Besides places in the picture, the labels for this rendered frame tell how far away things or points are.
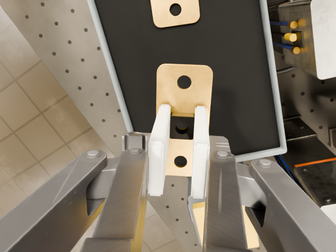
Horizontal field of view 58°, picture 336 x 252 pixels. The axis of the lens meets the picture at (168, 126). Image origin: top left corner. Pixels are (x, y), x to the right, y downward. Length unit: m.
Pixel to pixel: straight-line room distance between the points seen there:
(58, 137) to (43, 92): 0.25
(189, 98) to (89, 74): 0.58
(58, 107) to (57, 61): 0.84
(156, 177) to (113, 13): 0.16
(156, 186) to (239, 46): 0.15
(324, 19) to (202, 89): 0.17
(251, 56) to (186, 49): 0.06
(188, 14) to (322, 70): 0.15
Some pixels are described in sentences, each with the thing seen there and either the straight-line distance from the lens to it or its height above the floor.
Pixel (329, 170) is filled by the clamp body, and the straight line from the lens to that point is 0.55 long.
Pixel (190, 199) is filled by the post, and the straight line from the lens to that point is 0.34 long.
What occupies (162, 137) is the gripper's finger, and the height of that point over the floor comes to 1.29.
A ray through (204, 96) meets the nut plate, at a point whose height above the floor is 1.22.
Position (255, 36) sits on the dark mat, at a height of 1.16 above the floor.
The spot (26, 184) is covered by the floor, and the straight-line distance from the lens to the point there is 1.90.
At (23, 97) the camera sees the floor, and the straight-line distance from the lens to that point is 1.69.
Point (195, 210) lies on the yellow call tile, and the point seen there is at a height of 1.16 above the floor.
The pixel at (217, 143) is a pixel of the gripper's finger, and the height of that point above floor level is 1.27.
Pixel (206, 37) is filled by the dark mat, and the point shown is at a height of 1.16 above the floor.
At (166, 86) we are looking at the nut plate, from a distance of 0.21.
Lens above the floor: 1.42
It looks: 70 degrees down
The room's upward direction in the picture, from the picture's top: 167 degrees counter-clockwise
